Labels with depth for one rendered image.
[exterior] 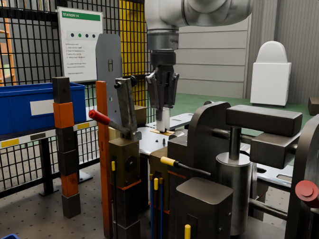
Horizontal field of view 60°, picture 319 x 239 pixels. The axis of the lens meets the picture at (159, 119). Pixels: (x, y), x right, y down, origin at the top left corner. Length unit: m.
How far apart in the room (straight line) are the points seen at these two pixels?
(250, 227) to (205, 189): 0.17
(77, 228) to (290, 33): 7.19
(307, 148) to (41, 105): 0.81
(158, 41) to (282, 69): 6.08
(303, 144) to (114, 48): 0.79
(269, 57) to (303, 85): 1.34
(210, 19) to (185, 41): 7.80
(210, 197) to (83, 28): 1.03
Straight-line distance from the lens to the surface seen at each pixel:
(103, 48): 1.01
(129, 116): 0.71
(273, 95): 6.86
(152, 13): 0.79
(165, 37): 0.78
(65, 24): 1.26
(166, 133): 0.84
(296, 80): 7.73
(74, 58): 1.27
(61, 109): 0.95
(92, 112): 0.65
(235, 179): 0.47
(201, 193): 0.42
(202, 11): 0.70
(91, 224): 1.05
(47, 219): 1.12
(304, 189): 0.31
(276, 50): 6.83
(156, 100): 0.80
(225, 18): 0.73
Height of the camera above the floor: 1.28
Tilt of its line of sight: 14 degrees down
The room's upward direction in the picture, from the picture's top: straight up
